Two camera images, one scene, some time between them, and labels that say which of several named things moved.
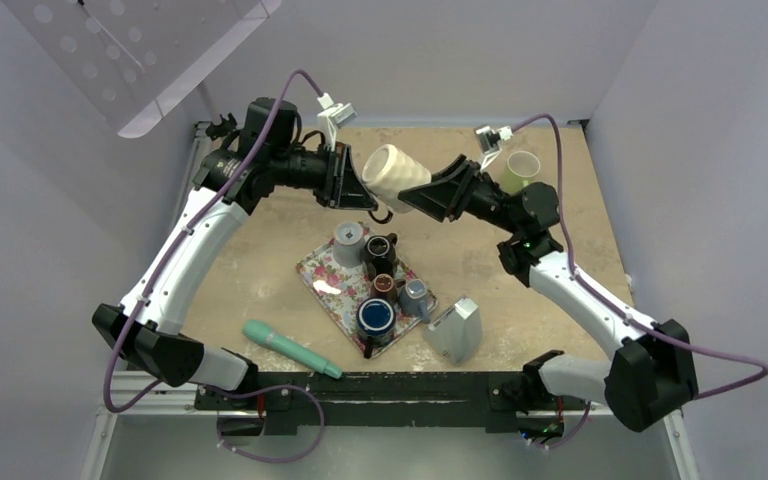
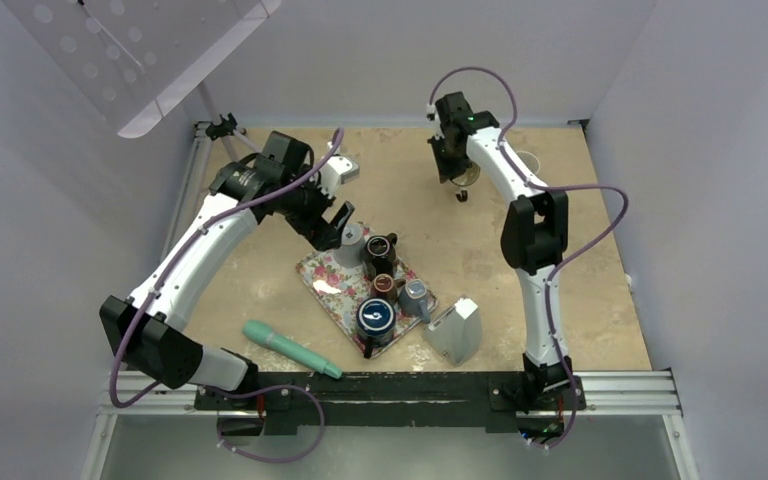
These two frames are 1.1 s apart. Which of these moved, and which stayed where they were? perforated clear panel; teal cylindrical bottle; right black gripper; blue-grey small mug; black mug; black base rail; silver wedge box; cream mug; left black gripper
Moved: left black gripper; right black gripper; cream mug
Stayed: black mug; silver wedge box; teal cylindrical bottle; perforated clear panel; black base rail; blue-grey small mug
